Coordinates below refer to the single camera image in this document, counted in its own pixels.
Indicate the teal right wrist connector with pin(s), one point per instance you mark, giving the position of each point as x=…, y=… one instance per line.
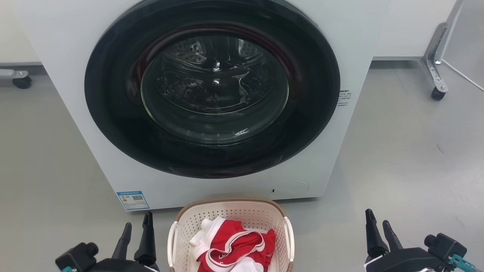
x=459, y=261

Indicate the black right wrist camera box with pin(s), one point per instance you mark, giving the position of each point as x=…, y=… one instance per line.
x=446, y=247

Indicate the blue energy label sticker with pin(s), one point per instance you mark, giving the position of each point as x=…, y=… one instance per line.
x=133, y=200

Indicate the black caster wheel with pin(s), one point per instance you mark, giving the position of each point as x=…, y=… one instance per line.
x=438, y=94
x=22, y=83

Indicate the red and white garment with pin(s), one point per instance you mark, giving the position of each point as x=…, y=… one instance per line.
x=227, y=241

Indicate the small text label sticker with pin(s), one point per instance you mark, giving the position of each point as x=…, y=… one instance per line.
x=344, y=98

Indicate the round black washer door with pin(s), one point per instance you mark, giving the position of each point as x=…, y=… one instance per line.
x=113, y=113

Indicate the steel washer drum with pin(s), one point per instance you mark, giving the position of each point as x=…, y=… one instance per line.
x=215, y=83

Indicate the white partition panel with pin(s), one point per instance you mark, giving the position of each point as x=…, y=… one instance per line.
x=13, y=34

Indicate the white front-load washing machine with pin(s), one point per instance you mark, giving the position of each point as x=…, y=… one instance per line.
x=56, y=75

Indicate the angled metal support bracket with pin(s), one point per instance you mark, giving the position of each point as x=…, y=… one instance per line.
x=435, y=56

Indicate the grey partition panel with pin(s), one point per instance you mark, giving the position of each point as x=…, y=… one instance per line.
x=469, y=34

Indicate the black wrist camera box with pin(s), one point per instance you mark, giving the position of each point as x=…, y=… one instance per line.
x=77, y=257
x=446, y=247

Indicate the cream perforated laundry basket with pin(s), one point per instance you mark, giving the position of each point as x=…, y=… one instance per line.
x=227, y=210

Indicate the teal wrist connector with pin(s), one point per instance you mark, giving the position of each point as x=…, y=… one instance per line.
x=459, y=261
x=68, y=269

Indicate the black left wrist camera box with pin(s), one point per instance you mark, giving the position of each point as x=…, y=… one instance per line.
x=77, y=257

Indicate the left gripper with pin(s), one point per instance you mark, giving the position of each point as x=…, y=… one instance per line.
x=121, y=266

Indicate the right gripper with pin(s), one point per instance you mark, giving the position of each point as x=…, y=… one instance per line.
x=404, y=261

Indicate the flat grey metal foot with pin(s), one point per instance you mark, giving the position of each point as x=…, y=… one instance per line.
x=13, y=73

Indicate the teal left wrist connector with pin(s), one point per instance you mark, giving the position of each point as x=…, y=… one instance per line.
x=68, y=269

